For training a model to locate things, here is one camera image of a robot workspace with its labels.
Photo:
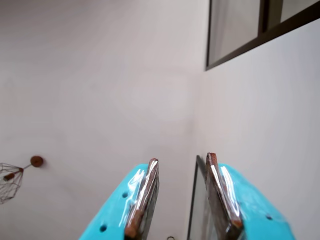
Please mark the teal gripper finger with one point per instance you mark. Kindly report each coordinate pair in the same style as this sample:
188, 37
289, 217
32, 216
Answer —
250, 212
115, 210

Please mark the dark framed window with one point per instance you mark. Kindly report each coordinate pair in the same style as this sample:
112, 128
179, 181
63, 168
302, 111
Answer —
263, 15

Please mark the black picture frame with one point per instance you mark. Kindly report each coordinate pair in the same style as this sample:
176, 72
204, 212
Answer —
200, 212

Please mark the brown round ceiling mount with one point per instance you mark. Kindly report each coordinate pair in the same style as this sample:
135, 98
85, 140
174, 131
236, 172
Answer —
36, 161

